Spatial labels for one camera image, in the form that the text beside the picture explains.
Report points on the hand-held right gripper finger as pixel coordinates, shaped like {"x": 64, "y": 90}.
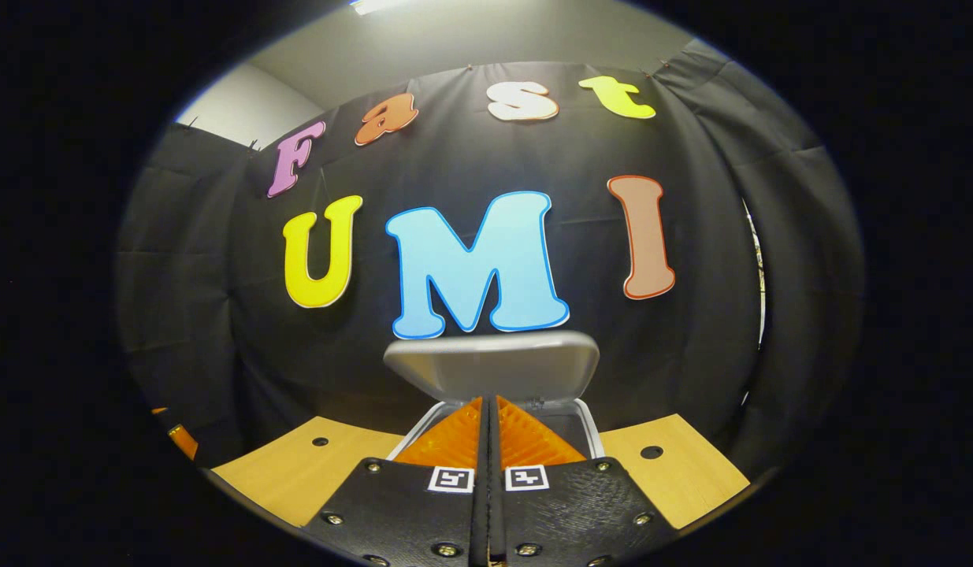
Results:
{"x": 498, "y": 520}
{"x": 480, "y": 520}

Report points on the white desktop garbage bin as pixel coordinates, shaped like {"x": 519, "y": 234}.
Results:
{"x": 494, "y": 366}

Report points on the wooden desktop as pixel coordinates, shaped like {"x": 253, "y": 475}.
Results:
{"x": 297, "y": 472}

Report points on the black backdrop cloth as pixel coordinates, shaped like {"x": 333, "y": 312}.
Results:
{"x": 218, "y": 315}

